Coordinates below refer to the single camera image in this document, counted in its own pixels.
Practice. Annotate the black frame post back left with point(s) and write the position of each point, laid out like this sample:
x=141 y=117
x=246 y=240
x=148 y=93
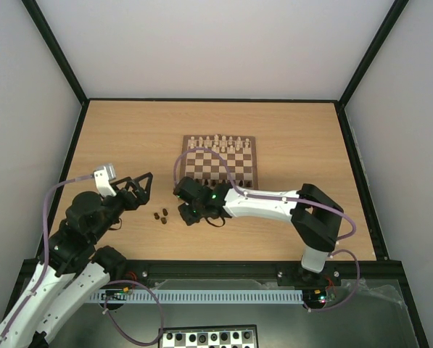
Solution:
x=54 y=47

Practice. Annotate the wooden chess board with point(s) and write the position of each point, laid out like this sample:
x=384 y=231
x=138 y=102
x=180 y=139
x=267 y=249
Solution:
x=219 y=160

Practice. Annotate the black frame post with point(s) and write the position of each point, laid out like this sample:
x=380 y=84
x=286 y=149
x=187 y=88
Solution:
x=54 y=47
x=373 y=49

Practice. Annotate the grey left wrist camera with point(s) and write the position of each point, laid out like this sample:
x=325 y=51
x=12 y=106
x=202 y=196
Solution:
x=106 y=170

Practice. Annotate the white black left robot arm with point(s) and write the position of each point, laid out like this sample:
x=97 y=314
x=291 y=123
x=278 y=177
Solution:
x=71 y=268

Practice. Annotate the grey slotted cable duct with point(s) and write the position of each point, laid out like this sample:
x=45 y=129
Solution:
x=165 y=297

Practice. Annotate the small printed chess board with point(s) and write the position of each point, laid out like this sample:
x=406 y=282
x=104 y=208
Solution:
x=210 y=336

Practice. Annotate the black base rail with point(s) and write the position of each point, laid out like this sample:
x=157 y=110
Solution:
x=289 y=273

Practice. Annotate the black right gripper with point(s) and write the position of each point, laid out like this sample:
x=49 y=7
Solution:
x=186 y=214

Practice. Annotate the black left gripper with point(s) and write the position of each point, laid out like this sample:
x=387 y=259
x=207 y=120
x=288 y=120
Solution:
x=143 y=196

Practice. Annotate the white chess piece back left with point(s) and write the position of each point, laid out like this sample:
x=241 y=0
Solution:
x=192 y=143

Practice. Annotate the black frame post back right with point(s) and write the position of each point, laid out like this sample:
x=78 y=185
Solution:
x=373 y=49

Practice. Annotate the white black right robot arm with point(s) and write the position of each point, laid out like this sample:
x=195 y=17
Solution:
x=314 y=215

